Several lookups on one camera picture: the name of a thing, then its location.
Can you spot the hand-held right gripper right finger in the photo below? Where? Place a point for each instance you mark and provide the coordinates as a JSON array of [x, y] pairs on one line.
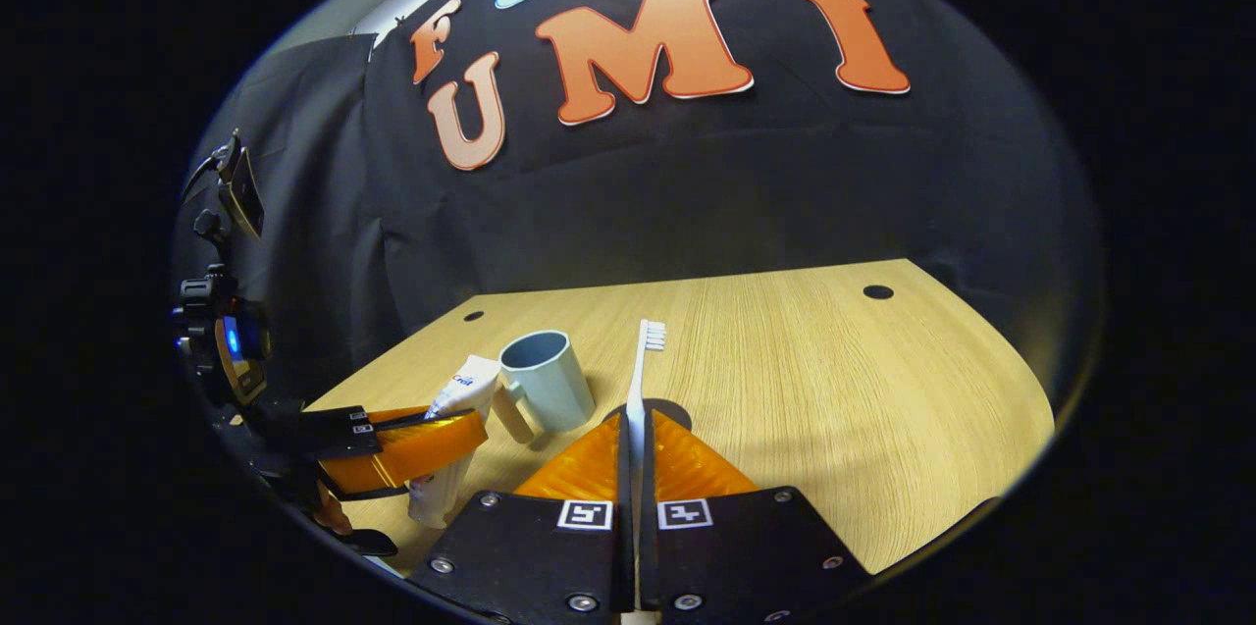
[[746, 556]]

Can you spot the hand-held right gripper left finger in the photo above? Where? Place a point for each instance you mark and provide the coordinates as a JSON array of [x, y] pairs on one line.
[[530, 556]]

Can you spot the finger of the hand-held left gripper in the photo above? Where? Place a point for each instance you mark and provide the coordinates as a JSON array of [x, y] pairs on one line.
[[422, 453], [339, 417]]

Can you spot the white toothpaste tube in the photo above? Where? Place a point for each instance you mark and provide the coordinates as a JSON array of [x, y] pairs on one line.
[[471, 385]]

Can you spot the dark round coaster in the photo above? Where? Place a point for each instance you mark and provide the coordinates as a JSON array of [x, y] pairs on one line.
[[675, 414]]

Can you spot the white toothbrush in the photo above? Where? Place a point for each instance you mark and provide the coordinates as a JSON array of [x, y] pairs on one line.
[[635, 409]]

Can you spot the wooden desktop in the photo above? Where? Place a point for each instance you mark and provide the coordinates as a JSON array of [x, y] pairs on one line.
[[834, 390]]

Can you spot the black backdrop cloth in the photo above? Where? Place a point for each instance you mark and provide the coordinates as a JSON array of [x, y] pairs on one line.
[[736, 193]]

